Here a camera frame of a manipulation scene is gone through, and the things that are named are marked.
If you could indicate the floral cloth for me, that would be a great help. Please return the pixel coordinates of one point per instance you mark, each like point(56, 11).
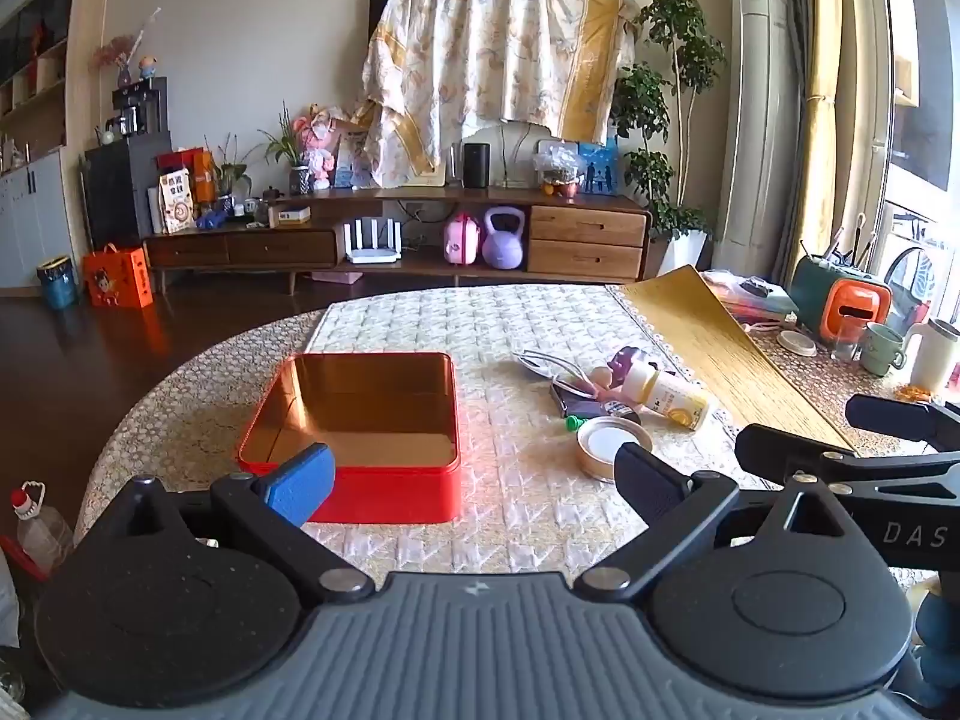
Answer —
point(487, 52)

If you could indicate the black television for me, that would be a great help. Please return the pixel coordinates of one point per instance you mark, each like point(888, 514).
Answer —
point(381, 22)

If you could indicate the pink flower vase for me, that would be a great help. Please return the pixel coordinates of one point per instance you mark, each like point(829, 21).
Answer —
point(124, 67)

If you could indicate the wall cabinet with shelves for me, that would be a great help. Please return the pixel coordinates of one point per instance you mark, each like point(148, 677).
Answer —
point(34, 202)

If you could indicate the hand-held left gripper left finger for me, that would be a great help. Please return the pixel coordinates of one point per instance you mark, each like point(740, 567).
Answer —
point(300, 484)

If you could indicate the black mini fridge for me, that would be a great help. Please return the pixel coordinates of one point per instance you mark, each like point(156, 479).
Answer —
point(120, 195)

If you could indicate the black coffee machine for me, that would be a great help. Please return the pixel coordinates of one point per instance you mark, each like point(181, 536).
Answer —
point(146, 105)

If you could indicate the white flat box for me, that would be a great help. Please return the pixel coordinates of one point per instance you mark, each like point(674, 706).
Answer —
point(289, 216)

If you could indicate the round white tin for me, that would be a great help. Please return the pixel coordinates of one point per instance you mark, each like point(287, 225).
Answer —
point(604, 446)

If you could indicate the purple kettlebell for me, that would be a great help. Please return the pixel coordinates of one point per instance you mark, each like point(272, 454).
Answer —
point(502, 247)

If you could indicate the purple toy figure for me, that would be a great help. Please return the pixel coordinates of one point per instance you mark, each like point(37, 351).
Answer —
point(626, 360)

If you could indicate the red tin box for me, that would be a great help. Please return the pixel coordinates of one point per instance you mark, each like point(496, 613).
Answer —
point(390, 499)

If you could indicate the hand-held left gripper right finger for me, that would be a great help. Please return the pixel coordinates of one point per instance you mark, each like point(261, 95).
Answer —
point(649, 481)

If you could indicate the orange gift box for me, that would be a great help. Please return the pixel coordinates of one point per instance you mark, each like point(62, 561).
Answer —
point(116, 277)

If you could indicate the blue trash bin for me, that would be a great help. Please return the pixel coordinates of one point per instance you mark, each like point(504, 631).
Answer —
point(56, 285)

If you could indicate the white tall cup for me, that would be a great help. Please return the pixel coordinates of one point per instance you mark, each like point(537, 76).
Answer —
point(934, 360)

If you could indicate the orange red gift bag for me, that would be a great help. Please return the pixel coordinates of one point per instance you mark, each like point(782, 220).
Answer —
point(196, 169)

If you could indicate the small dark bottle blue label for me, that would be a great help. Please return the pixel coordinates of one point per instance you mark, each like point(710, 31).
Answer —
point(624, 412)

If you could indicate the purple rectangular case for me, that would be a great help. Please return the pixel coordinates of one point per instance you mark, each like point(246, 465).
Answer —
point(574, 399)

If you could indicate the small potted plant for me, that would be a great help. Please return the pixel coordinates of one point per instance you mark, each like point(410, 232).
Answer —
point(225, 199)

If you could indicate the blue picture box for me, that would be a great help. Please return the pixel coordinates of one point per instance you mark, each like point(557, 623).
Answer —
point(600, 169)

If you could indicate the white router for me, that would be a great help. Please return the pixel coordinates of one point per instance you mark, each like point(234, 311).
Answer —
point(372, 244)

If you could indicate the potted green tree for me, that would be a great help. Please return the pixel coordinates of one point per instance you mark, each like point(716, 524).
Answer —
point(675, 22)

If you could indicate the green mug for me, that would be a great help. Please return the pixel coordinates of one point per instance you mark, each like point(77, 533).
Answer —
point(881, 349)

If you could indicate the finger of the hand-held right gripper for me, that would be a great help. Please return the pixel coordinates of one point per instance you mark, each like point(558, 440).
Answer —
point(780, 446)
point(892, 416)

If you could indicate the pile of plastic bags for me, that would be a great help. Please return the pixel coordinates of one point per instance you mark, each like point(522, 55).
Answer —
point(750, 296)

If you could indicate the pink flat box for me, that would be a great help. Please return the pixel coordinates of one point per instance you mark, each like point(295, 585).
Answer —
point(337, 277)

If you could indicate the mustard yellow cloth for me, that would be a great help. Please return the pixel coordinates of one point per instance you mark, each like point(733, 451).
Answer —
point(720, 360)

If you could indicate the wooden television stand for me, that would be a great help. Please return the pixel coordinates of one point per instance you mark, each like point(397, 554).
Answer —
point(585, 225)

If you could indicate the pink toy suitcase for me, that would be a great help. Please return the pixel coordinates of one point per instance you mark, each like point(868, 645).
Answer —
point(462, 240)

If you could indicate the white standing air conditioner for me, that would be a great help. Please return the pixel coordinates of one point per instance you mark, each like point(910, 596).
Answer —
point(754, 127)

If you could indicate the plastic bottle red cap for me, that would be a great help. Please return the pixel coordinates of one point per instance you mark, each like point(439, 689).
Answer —
point(41, 532)

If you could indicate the orange plastic box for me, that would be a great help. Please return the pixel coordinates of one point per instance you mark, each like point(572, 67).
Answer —
point(855, 311)

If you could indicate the black cylinder speaker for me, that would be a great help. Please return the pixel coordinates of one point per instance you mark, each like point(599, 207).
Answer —
point(475, 165)

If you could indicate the clear drinking glass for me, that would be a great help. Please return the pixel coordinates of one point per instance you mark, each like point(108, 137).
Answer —
point(844, 349)

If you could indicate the cream toy figure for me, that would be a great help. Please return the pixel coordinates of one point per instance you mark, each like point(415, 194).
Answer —
point(601, 375)

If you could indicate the potted orchid plant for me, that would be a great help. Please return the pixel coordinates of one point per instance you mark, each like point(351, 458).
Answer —
point(298, 178)

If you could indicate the white yellow supplement bottle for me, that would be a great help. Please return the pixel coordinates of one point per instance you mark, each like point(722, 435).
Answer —
point(675, 401)

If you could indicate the beige lace tablecloth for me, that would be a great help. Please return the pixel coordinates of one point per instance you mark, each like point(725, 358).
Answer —
point(187, 405)

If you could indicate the clear bag of snacks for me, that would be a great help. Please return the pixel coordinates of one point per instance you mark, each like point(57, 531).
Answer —
point(559, 165)

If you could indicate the small round dish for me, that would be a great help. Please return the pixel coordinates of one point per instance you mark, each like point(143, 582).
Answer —
point(796, 343)

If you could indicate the green utensil holder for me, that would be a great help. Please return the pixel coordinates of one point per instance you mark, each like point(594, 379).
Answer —
point(810, 289)

